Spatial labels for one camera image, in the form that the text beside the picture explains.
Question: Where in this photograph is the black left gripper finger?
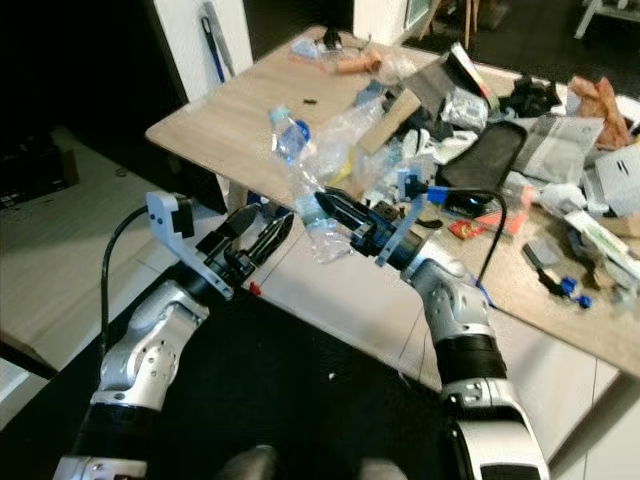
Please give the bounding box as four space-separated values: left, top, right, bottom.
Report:
253 214 297 269
220 203 268 253

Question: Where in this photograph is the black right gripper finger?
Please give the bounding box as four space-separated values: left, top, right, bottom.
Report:
325 205 369 246
315 187 379 223

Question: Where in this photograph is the crushed clear plastic bottle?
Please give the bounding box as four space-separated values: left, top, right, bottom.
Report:
266 104 363 265

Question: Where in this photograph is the clear plastic bag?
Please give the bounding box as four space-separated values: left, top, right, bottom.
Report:
304 92 387 181

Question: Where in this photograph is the red wrapper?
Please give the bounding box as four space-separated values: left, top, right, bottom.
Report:
448 212 529 241

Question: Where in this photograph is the brown cardboard piece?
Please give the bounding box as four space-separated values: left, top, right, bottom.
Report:
356 90 423 155

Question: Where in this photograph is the light wooden table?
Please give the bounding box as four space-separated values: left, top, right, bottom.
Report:
144 24 640 381

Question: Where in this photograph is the black oval tray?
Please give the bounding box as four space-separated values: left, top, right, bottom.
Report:
450 120 529 196

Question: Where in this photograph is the skin coloured rubber piece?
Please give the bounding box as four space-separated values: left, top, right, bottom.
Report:
334 50 385 77

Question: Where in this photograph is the dark grey pouch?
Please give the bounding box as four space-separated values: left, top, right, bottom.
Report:
400 44 497 118

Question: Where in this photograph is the black tool with blue ends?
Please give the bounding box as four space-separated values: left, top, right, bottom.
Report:
523 238 601 309

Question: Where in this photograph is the blue and grey hanging tool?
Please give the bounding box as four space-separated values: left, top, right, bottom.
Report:
200 2 235 85

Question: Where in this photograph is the grey printed paper bag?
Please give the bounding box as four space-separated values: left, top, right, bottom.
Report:
512 113 607 186

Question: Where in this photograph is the white pillar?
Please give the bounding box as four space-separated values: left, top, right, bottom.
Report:
152 0 255 106

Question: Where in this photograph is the black crumpled cloth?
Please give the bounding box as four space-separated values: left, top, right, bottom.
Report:
500 77 566 118

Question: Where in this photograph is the white carton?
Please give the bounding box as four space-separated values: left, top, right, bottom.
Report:
582 146 640 216

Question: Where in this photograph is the orange brown cloth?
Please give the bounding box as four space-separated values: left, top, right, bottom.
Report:
566 75 637 151

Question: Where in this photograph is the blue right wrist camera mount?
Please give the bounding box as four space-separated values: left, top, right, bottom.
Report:
374 164 449 268

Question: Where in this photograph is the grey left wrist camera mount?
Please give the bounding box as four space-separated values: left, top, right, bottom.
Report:
144 191 219 301

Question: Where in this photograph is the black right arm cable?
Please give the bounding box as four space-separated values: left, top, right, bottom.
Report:
444 187 510 288

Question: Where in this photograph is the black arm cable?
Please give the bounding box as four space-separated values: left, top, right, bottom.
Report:
99 204 161 366
444 187 510 288

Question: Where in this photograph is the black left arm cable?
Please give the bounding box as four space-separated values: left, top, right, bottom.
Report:
99 204 161 366

